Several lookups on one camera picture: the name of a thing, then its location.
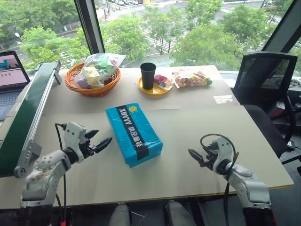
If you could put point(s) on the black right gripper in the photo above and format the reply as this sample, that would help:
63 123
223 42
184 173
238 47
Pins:
209 160

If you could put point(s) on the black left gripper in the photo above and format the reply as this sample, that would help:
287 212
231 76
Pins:
88 148

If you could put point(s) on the blue tissue box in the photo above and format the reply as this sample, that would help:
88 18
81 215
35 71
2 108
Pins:
132 134

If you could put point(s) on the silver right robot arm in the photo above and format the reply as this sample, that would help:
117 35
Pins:
247 183

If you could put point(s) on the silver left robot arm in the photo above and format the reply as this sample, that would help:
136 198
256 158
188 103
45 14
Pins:
44 174

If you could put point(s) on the green conveyor belt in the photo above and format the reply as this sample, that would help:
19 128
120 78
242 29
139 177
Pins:
23 117

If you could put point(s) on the orange woven basket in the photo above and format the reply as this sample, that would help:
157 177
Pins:
94 90

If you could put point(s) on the clear tape patch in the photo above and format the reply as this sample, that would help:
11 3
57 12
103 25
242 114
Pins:
223 99

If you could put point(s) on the grey rounded shape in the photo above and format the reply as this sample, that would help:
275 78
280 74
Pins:
178 214
120 215

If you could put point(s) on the clear bag of colourful blocks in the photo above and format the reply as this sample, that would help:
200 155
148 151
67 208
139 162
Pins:
98 70

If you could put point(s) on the yellow round plate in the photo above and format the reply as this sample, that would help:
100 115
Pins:
152 91

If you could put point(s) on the clear bag of colourful candies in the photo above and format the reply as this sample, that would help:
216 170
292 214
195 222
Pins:
191 80

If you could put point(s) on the black plastic cup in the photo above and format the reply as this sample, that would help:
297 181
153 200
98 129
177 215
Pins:
148 75

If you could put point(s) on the clear bag of red items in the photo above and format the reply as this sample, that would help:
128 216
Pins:
163 81

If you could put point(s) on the black mesh office chair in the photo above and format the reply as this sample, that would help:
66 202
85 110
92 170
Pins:
263 80

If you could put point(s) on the open grey laptop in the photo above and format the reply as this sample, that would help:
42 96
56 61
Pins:
10 80

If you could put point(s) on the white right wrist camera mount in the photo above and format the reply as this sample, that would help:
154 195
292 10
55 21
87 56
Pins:
224 148

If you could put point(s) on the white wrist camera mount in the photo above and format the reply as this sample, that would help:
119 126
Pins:
224 148
74 135

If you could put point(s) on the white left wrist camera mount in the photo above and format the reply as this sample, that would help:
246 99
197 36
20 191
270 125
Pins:
74 135

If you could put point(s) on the black window frame post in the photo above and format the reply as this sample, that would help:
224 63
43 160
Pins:
90 26
284 26

